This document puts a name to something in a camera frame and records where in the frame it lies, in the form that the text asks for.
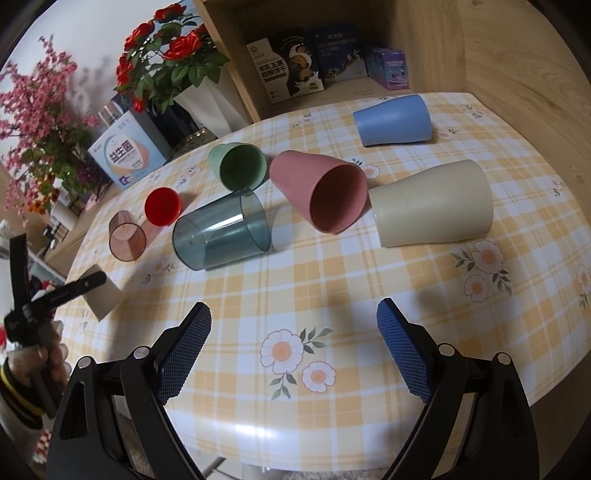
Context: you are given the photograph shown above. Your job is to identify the white plastic cup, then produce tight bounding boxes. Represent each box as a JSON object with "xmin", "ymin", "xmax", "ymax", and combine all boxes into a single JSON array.
[{"xmin": 80, "ymin": 264, "xmax": 123, "ymax": 321}]

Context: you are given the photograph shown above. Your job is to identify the brown transparent cup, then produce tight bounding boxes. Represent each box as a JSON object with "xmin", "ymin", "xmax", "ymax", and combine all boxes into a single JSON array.
[{"xmin": 108, "ymin": 210, "xmax": 153, "ymax": 263}]

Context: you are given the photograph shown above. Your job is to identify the red plastic cup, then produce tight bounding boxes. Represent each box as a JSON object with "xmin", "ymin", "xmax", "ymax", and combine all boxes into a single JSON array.
[{"xmin": 143, "ymin": 187, "xmax": 182, "ymax": 227}]

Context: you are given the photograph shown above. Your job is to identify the teal transparent cup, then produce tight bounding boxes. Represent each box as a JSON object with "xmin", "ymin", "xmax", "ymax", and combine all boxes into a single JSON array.
[{"xmin": 172, "ymin": 188, "xmax": 271, "ymax": 271}]

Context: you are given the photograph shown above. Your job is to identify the beige plastic cup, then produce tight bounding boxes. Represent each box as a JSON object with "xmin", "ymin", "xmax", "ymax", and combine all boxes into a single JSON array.
[{"xmin": 370, "ymin": 160, "xmax": 494, "ymax": 248}]

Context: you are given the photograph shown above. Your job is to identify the green plastic cup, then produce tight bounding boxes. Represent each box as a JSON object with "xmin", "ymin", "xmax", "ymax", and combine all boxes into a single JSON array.
[{"xmin": 207, "ymin": 142, "xmax": 267, "ymax": 192}]

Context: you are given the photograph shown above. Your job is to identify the pink plastic cup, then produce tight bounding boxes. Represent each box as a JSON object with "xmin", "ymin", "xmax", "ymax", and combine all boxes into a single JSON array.
[{"xmin": 270, "ymin": 150, "xmax": 369, "ymax": 234}]

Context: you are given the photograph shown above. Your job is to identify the blue plastic cup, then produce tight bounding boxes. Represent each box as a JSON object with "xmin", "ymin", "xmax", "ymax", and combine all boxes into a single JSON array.
[{"xmin": 353, "ymin": 94, "xmax": 433, "ymax": 147}]

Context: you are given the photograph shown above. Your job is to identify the person's left hand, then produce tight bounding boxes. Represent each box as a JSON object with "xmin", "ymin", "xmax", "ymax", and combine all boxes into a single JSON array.
[{"xmin": 8, "ymin": 320, "xmax": 71, "ymax": 392}]

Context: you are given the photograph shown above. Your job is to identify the low wooden cabinet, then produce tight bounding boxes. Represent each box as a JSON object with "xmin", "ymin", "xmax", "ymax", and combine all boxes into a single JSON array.
[{"xmin": 41, "ymin": 184, "xmax": 116, "ymax": 278}]

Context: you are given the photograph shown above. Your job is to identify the pink blossom branches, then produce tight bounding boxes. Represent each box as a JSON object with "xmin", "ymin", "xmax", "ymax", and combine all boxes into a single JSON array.
[{"xmin": 1, "ymin": 37, "xmax": 107, "ymax": 220}]

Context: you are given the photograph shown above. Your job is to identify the light blue probiotic box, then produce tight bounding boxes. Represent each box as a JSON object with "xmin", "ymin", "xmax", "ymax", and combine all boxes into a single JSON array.
[{"xmin": 88, "ymin": 110, "xmax": 171, "ymax": 190}]

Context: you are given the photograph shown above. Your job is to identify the white flower vase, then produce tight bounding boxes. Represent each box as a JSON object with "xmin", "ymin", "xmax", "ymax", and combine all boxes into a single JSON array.
[{"xmin": 174, "ymin": 67, "xmax": 252, "ymax": 138}]

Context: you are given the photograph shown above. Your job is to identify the yellow plaid tablecloth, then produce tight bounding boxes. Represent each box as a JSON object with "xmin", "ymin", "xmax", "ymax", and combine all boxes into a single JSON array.
[{"xmin": 57, "ymin": 93, "xmax": 590, "ymax": 471}]

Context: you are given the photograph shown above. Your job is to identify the red rose bouquet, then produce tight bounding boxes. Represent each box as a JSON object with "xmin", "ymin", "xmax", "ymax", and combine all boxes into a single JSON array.
[{"xmin": 115, "ymin": 1, "xmax": 228, "ymax": 113}]

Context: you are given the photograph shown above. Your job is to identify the white and black snack box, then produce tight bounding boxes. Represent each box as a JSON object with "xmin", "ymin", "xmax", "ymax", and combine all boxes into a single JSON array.
[{"xmin": 246, "ymin": 33, "xmax": 325, "ymax": 104}]

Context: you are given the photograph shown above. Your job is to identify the purple small box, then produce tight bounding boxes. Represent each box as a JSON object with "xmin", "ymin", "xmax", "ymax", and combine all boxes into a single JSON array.
[{"xmin": 365, "ymin": 48, "xmax": 409, "ymax": 91}]

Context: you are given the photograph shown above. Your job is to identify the wooden shelf unit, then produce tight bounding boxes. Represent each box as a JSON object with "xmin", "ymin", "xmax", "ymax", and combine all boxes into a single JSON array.
[{"xmin": 191, "ymin": 0, "xmax": 468, "ymax": 125}]

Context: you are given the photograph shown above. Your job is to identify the dark blue box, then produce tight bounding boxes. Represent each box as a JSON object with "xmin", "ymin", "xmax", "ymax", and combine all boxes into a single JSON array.
[{"xmin": 312, "ymin": 25, "xmax": 368, "ymax": 85}]

